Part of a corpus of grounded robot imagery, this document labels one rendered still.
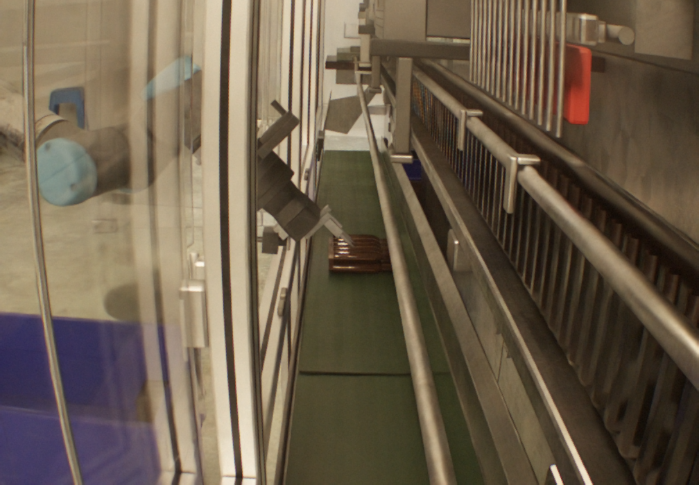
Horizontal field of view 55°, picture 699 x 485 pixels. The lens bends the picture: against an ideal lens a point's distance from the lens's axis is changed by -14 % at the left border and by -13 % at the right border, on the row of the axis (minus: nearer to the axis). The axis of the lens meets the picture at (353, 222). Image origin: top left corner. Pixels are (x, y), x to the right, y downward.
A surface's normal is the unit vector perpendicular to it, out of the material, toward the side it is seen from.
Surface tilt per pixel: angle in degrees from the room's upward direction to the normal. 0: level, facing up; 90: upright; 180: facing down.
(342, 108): 90
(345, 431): 2
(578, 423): 0
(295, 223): 88
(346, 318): 2
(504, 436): 55
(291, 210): 74
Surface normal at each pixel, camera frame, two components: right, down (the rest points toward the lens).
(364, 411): 0.03, -0.97
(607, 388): -0.53, 0.22
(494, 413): -0.80, -0.58
